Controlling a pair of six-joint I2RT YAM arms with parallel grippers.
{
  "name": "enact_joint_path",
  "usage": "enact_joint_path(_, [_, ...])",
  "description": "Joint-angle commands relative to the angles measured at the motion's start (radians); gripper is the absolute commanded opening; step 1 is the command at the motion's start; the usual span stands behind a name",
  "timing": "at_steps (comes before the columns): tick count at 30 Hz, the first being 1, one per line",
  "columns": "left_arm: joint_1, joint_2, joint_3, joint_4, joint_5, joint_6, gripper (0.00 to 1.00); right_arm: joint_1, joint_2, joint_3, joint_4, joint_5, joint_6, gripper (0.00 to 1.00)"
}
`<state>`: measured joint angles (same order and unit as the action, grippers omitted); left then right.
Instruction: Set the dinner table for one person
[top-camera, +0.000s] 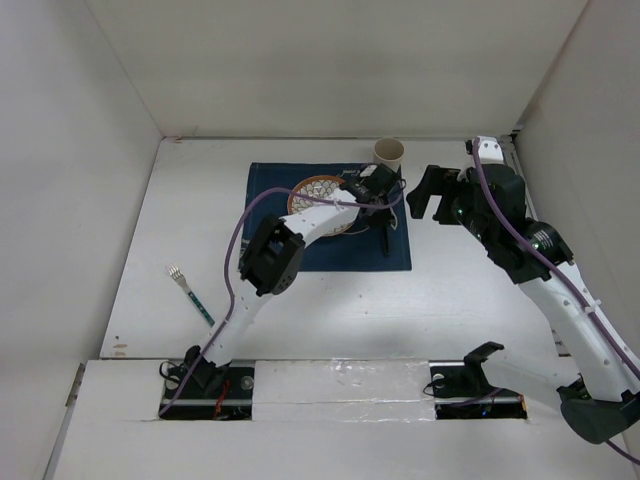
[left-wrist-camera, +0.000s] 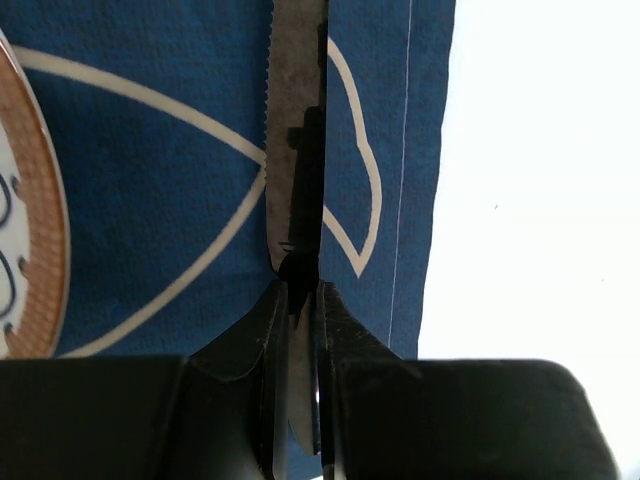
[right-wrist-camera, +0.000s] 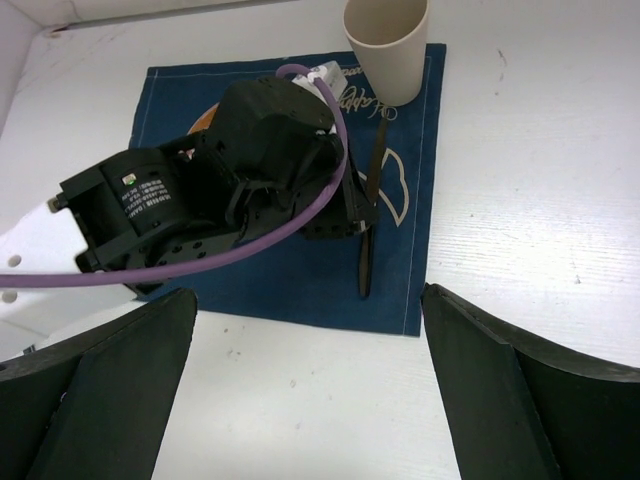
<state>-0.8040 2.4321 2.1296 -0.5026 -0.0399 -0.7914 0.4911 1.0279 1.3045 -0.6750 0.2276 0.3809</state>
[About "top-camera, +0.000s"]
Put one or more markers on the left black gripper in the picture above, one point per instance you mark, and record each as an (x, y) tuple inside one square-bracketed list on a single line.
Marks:
[(373, 221)]

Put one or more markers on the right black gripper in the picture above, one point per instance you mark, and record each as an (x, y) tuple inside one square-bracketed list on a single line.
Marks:
[(438, 180)]

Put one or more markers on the black table knife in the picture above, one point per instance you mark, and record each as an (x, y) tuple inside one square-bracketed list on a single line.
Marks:
[(386, 247)]

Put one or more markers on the brown paper cup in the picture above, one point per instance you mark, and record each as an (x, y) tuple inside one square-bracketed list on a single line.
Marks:
[(389, 152)]

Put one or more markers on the floral patterned plate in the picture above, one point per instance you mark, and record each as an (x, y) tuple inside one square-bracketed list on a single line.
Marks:
[(315, 192)]

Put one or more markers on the dark blue cloth napkin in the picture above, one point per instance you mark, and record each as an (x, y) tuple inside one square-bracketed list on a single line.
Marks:
[(357, 250)]

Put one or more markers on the teal patterned handle cutlery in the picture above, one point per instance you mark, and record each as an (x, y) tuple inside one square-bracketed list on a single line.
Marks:
[(178, 277)]

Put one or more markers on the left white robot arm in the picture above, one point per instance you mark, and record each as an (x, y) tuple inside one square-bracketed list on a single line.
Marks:
[(273, 257)]

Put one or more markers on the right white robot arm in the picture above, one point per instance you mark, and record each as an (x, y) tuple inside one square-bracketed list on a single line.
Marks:
[(599, 396)]

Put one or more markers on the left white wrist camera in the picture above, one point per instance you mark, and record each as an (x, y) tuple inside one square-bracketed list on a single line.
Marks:
[(368, 172)]

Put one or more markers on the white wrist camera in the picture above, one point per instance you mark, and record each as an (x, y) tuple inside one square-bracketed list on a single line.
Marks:
[(486, 149), (368, 172)]

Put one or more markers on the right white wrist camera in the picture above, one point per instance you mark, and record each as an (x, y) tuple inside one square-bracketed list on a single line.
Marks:
[(486, 149)]

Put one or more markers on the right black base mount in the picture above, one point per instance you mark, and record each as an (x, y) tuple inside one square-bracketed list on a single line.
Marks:
[(458, 396)]

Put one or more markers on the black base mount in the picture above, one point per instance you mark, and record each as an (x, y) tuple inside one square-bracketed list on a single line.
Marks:
[(231, 399), (458, 396)]

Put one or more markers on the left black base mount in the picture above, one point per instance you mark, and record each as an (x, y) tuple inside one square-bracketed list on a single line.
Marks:
[(231, 399)]

